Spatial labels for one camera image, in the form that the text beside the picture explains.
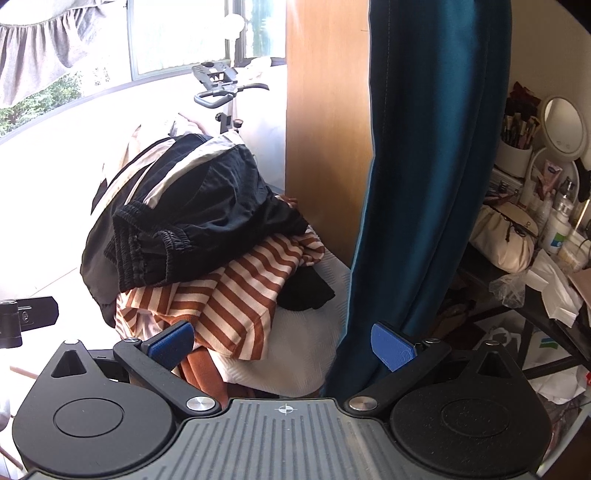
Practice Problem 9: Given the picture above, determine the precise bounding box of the wooden wardrobe panel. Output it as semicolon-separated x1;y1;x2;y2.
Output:
286;0;373;264

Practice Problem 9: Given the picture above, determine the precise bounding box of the grey hanging garment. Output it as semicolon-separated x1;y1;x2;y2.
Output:
1;1;113;108

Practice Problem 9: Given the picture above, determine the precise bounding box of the exercise bike handlebar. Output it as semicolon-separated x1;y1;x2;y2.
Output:
191;62;270;133

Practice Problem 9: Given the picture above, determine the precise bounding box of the white lotion bottle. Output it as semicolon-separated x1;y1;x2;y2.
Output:
541;200;573;255

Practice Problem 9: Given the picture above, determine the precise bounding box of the brown white striped shirt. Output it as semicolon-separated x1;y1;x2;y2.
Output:
114;228;335;405

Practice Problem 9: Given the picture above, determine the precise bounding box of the beige drawstring pouch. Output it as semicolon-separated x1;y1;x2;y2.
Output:
469;203;539;274

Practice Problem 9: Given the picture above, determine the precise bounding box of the white brush holder cup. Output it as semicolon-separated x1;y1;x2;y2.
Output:
495;140;533;179

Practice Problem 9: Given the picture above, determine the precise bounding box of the round vanity mirror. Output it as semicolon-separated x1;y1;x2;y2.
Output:
526;95;589;202

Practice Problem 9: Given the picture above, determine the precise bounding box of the teal blue curtain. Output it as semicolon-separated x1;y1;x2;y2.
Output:
324;1;512;402

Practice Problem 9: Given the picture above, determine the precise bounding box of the black shorts white stripe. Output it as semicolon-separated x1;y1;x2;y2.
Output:
80;132;308;327

